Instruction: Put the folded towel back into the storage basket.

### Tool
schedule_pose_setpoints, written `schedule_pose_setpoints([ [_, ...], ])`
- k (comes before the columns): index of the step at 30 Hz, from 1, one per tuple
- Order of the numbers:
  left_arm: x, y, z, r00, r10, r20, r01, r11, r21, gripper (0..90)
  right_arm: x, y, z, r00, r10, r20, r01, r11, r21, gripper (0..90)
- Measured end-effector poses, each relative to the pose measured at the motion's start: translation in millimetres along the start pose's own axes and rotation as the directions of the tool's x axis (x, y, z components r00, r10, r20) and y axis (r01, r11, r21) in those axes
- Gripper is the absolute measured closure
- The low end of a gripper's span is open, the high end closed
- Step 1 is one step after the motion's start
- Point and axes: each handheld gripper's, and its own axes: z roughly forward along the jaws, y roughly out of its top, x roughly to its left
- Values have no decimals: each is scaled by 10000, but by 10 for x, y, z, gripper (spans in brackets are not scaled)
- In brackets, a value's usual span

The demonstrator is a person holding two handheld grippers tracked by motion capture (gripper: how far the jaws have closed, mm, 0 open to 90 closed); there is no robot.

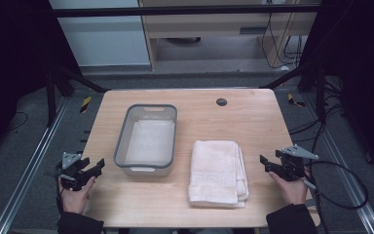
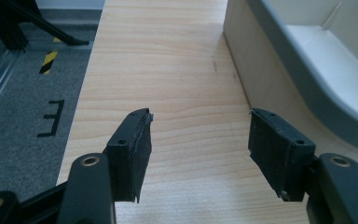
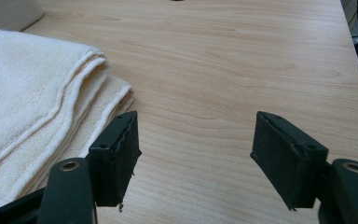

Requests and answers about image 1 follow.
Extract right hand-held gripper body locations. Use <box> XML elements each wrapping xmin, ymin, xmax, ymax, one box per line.
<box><xmin>274</xmin><ymin>144</ymin><xmax>320</xmax><ymax>182</ymax></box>

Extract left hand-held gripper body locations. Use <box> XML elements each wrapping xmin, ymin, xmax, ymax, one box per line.
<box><xmin>57</xmin><ymin>151</ymin><xmax>94</xmax><ymax>192</ymax></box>

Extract white towel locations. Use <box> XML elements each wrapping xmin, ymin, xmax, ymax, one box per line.
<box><xmin>187</xmin><ymin>139</ymin><xmax>250</xmax><ymax>210</ymax></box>

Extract grey plastic basin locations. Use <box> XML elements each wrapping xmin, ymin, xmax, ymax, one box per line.
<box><xmin>113</xmin><ymin>103</ymin><xmax>178</xmax><ymax>177</ymax></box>

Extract person's left hand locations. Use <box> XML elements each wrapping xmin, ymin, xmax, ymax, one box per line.
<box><xmin>57</xmin><ymin>175</ymin><xmax>97</xmax><ymax>215</ymax></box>

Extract person's right hand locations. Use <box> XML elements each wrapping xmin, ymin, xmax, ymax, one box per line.
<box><xmin>268</xmin><ymin>171</ymin><xmax>310</xmax><ymax>207</ymax></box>

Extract yellow black tape strip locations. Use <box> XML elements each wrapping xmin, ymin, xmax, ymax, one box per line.
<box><xmin>79</xmin><ymin>96</ymin><xmax>93</xmax><ymax>114</ymax></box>
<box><xmin>286</xmin><ymin>93</ymin><xmax>307</xmax><ymax>108</ymax></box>

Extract dark curtain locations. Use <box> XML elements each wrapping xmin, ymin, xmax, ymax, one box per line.
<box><xmin>0</xmin><ymin>0</ymin><xmax>83</xmax><ymax>164</ymax></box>
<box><xmin>298</xmin><ymin>0</ymin><xmax>374</xmax><ymax>181</ymax></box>

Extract white cabinet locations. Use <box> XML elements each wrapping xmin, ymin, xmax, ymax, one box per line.
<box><xmin>48</xmin><ymin>0</ymin><xmax>153</xmax><ymax>68</ymax></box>

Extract wooden background desk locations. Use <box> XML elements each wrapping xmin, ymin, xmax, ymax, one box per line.
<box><xmin>137</xmin><ymin>0</ymin><xmax>322</xmax><ymax>71</ymax></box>

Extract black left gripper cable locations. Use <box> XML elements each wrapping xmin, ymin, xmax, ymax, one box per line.
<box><xmin>55</xmin><ymin>167</ymin><xmax>63</xmax><ymax>216</ymax></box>

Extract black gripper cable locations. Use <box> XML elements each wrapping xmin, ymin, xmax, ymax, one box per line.
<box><xmin>55</xmin><ymin>167</ymin><xmax>63</xmax><ymax>216</ymax></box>
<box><xmin>303</xmin><ymin>160</ymin><xmax>370</xmax><ymax>211</ymax></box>

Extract metal floor rail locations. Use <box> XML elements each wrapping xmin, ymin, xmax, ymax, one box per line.
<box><xmin>304</xmin><ymin>93</ymin><xmax>374</xmax><ymax>234</ymax></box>
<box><xmin>0</xmin><ymin>97</ymin><xmax>71</xmax><ymax>234</ymax></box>

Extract black floor cables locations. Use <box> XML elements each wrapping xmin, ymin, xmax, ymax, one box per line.
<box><xmin>287</xmin><ymin>77</ymin><xmax>350</xmax><ymax>144</ymax></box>

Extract black frame stand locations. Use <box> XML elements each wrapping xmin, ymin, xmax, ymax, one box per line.
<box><xmin>260</xmin><ymin>63</ymin><xmax>328</xmax><ymax>125</ymax></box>
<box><xmin>44</xmin><ymin>63</ymin><xmax>110</xmax><ymax>129</ymax></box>

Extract thin black floor cable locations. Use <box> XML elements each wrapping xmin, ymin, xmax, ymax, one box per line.
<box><xmin>5</xmin><ymin>111</ymin><xmax>29</xmax><ymax>132</ymax></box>

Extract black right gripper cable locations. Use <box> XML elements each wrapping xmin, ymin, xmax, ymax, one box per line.
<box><xmin>303</xmin><ymin>160</ymin><xmax>370</xmax><ymax>211</ymax></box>

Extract black cables under desk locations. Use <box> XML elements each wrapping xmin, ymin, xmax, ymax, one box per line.
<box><xmin>260</xmin><ymin>12</ymin><xmax>305</xmax><ymax>70</ymax></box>

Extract black horizontal frame bar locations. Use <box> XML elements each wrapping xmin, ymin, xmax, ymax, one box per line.
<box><xmin>50</xmin><ymin>3</ymin><xmax>321</xmax><ymax>19</ymax></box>

